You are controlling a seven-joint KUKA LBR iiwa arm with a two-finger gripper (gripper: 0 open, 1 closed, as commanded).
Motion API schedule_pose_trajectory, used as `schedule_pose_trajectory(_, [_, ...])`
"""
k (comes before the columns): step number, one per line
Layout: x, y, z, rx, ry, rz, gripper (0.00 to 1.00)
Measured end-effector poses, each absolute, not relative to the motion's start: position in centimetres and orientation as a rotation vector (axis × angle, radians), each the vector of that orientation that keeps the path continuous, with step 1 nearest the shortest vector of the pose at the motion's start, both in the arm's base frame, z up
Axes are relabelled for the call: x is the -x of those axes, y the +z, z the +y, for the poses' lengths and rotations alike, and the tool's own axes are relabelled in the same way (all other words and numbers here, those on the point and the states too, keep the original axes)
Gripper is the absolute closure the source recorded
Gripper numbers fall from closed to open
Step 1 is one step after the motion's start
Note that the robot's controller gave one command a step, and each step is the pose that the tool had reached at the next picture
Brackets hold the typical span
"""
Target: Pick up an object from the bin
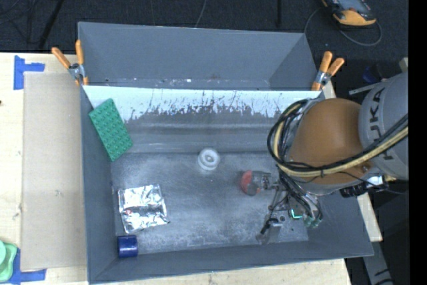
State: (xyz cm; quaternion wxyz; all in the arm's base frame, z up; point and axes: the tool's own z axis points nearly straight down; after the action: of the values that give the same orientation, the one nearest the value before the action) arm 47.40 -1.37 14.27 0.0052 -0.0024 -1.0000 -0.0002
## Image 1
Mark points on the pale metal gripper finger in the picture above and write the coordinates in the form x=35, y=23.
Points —
x=267, y=182
x=272, y=231

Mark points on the red round object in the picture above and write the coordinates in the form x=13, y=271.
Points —
x=246, y=179

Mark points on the grey metal bin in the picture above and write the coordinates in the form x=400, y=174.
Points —
x=207, y=210

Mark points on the silver foil packet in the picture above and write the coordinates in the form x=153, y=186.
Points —
x=141, y=208

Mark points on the blue cylinder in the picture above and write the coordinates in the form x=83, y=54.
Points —
x=127, y=246

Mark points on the green studded flat block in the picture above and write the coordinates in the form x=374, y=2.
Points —
x=110, y=130

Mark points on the pale cardboard board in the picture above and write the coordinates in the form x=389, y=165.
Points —
x=50, y=160

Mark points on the pale green round object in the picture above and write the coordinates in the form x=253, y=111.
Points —
x=6, y=260

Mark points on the black cylinder on white bracket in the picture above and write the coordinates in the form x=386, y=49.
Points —
x=353, y=191

